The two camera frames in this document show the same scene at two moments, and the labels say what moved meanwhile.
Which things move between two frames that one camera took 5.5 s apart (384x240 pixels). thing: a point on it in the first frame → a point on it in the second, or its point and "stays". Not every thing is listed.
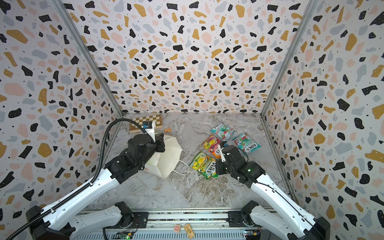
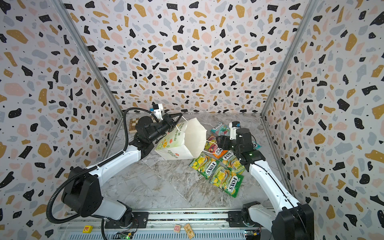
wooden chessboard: (158, 119) stays
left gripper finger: (159, 139) → (173, 115)
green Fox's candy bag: (205, 164) stays
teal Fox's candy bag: (225, 132) stays
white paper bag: (164, 163) → (187, 141)
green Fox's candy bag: (206, 165) → (228, 181)
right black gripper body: (225, 151) → (227, 142)
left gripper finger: (160, 147) → (172, 127)
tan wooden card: (189, 231) stays
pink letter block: (177, 228) stays
